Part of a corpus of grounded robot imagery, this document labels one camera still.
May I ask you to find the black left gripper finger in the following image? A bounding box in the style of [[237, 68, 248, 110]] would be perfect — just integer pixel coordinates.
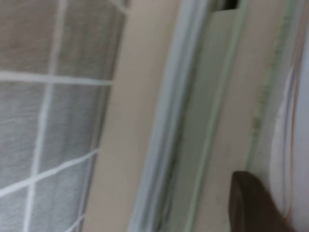
[[228, 170, 298, 232]]

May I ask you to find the white orange ROS2 book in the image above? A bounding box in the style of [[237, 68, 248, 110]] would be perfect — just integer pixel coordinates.
[[270, 0, 309, 232]]

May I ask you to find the yellow-green mechanical devices book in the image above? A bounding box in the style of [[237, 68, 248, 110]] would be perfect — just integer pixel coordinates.
[[156, 0, 302, 232]]

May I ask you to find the grey checked tablecloth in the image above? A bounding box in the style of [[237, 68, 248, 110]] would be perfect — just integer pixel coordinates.
[[0, 0, 130, 232]]

